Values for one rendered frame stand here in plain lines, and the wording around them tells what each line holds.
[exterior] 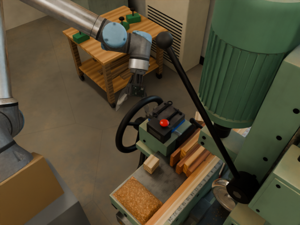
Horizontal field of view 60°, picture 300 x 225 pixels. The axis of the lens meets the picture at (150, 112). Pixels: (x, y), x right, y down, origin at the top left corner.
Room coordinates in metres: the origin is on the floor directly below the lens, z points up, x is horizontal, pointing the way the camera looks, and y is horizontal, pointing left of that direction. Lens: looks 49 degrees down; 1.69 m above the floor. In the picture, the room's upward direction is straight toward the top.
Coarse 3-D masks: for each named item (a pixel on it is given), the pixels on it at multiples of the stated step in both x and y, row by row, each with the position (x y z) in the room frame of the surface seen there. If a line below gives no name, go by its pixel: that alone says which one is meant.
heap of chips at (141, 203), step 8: (128, 184) 0.37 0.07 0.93; (136, 184) 0.36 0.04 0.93; (120, 192) 0.34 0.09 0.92; (128, 192) 0.34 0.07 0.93; (136, 192) 0.34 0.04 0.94; (144, 192) 0.34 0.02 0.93; (120, 200) 0.32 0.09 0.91; (128, 200) 0.31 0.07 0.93; (136, 200) 0.31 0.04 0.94; (144, 200) 0.31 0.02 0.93; (152, 200) 0.31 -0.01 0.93; (128, 208) 0.30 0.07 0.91; (136, 208) 0.29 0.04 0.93; (144, 208) 0.29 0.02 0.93; (152, 208) 0.29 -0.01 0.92; (136, 216) 0.28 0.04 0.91; (144, 216) 0.27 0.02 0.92; (152, 216) 0.28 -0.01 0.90; (144, 224) 0.25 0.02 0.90
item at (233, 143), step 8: (200, 136) 0.47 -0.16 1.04; (208, 136) 0.45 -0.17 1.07; (232, 136) 0.45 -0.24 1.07; (240, 136) 0.45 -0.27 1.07; (200, 144) 0.46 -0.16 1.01; (208, 144) 0.45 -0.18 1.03; (224, 144) 0.42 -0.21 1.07; (232, 144) 0.42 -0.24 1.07; (240, 144) 0.42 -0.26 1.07; (216, 152) 0.43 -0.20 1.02; (232, 152) 0.40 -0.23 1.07; (232, 160) 0.39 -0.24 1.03
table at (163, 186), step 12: (144, 144) 0.56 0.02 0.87; (156, 156) 0.49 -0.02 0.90; (168, 156) 0.49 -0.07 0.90; (156, 168) 0.44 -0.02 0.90; (168, 168) 0.44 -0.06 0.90; (144, 180) 0.39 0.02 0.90; (156, 180) 0.39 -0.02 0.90; (168, 180) 0.39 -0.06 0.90; (180, 180) 0.39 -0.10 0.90; (156, 192) 0.35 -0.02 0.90; (168, 192) 0.35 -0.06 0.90; (204, 192) 0.37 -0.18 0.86; (120, 204) 0.31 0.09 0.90; (192, 204) 0.32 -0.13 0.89; (132, 216) 0.28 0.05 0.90
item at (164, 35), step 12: (156, 36) 0.45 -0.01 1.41; (168, 36) 0.44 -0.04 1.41; (168, 48) 0.43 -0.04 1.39; (180, 72) 0.41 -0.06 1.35; (192, 96) 0.38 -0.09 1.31; (204, 120) 0.35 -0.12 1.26; (216, 132) 0.34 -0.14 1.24; (216, 144) 0.32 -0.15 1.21; (228, 156) 0.31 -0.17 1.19; (240, 180) 0.27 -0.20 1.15; (252, 180) 0.27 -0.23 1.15; (228, 192) 0.26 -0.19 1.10; (240, 192) 0.25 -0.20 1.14; (252, 192) 0.25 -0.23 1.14
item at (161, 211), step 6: (198, 168) 0.42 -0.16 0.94; (192, 174) 0.40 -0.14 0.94; (198, 174) 0.40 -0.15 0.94; (186, 180) 0.37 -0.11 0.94; (192, 180) 0.37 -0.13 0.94; (180, 186) 0.35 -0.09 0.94; (186, 186) 0.35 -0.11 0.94; (174, 192) 0.33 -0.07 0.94; (180, 192) 0.33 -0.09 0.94; (174, 198) 0.32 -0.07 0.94; (168, 204) 0.30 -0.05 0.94; (162, 210) 0.28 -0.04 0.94; (156, 216) 0.26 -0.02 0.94; (150, 222) 0.25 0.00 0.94
